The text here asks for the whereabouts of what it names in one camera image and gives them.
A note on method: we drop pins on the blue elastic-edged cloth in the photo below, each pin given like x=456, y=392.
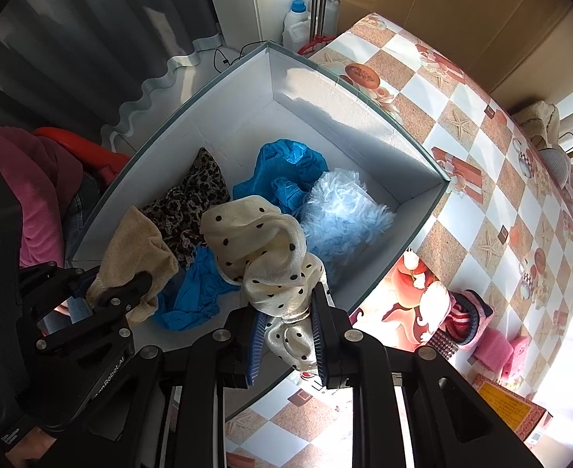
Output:
x=194, y=292

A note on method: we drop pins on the orange cardboard box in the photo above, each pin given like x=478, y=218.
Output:
x=506, y=409

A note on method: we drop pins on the white bottle with blue cap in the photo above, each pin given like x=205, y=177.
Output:
x=296, y=24

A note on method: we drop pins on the leopard print cloth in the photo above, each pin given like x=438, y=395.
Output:
x=189, y=204

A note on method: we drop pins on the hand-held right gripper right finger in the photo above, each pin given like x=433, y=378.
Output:
x=319, y=341

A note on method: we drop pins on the large white cardboard box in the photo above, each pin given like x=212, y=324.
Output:
x=316, y=122

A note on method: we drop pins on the beige cloth pile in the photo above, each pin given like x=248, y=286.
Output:
x=540, y=117

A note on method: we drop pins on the light blue fluffy cloth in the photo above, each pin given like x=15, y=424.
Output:
x=340, y=214

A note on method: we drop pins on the person's left hand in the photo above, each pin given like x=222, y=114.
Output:
x=30, y=443

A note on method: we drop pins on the pink striped knit slipper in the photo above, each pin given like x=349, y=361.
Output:
x=467, y=317

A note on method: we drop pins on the blue jeans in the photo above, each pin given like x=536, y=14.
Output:
x=81, y=209

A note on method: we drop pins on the red plastic chair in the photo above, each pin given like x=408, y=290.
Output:
x=86, y=148

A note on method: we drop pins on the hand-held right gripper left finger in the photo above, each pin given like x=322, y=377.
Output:
x=256, y=346

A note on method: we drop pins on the checkered printed tablecloth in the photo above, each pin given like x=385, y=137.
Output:
x=481, y=175

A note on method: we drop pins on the grey pleated curtain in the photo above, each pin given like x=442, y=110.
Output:
x=96, y=34

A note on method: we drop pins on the beige towel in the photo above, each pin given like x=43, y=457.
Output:
x=135, y=253

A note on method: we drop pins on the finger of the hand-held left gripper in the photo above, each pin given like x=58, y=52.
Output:
x=120, y=297
x=47, y=278

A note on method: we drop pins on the cream polka dot scarf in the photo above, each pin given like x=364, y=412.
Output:
x=247, y=234

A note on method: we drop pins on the pink foam sponge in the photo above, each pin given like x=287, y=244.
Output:
x=498, y=348

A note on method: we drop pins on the rhinestone strip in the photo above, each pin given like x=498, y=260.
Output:
x=442, y=346

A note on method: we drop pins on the grey cap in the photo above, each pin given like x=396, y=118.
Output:
x=555, y=168

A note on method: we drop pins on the brown cardboard sheet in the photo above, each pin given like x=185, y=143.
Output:
x=437, y=9

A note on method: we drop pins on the red and white broom head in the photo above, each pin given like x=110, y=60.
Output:
x=316, y=43

